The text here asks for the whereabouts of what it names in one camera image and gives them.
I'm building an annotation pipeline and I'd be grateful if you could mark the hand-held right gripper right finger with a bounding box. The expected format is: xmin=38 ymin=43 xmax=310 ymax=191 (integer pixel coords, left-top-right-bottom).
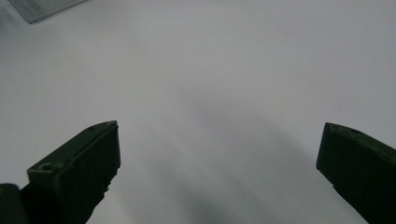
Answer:
xmin=316 ymin=121 xmax=396 ymax=224

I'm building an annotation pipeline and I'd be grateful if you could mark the white board sheet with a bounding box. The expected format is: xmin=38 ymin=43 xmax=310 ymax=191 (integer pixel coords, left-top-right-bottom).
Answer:
xmin=0 ymin=0 xmax=396 ymax=224

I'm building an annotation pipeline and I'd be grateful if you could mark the clear plastic tray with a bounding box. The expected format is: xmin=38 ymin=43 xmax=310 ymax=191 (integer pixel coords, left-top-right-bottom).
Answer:
xmin=7 ymin=0 xmax=90 ymax=25

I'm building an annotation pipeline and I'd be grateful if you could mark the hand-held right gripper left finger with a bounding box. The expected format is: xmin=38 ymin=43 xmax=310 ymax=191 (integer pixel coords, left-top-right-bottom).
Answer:
xmin=20 ymin=119 xmax=121 ymax=224

